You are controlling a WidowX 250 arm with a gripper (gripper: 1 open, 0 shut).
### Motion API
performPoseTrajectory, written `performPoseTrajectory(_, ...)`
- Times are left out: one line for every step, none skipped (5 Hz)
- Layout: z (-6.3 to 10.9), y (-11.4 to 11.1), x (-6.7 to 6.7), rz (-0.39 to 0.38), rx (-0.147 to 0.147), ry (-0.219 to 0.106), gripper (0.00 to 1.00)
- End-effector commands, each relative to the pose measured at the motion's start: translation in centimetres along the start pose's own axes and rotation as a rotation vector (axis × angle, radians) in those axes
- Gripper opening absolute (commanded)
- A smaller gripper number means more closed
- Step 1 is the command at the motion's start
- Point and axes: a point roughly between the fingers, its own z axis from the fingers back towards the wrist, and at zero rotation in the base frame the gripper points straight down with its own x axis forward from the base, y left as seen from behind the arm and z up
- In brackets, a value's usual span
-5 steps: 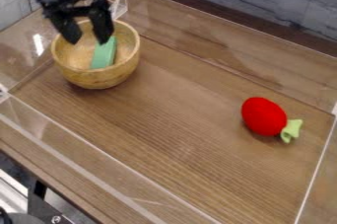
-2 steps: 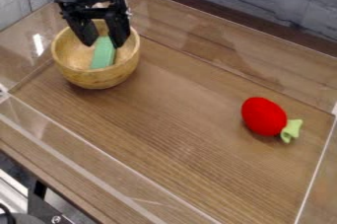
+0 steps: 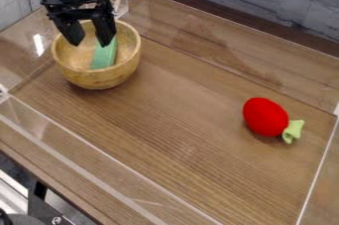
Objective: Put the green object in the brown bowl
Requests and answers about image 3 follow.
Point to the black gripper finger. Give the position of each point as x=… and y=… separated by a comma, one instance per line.
x=71, y=29
x=104, y=25

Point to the green rectangular block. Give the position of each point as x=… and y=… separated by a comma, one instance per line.
x=104, y=55

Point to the brown wooden bowl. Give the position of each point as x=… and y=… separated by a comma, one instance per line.
x=85, y=66

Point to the red plush strawberry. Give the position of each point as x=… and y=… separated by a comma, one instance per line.
x=267, y=119

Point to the black table leg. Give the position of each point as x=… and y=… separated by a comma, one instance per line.
x=36, y=197

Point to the clear acrylic corner bracket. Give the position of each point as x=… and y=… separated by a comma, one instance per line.
x=120, y=8

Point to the clear acrylic tray wall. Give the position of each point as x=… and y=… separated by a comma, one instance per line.
x=109, y=191

